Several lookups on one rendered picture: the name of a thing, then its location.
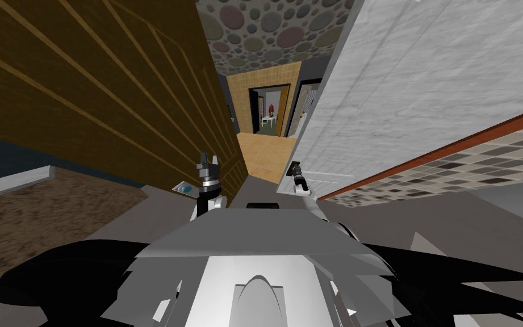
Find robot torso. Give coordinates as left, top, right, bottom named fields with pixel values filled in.
left=102, top=202, right=413, bottom=327

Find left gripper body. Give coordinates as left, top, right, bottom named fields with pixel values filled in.
left=196, top=163, right=221, bottom=183

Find pale knob with teal ball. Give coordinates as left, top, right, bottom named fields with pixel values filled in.
left=171, top=181, right=198, bottom=198

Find brown wooden door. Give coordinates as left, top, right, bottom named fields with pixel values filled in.
left=0, top=0, right=250, bottom=211

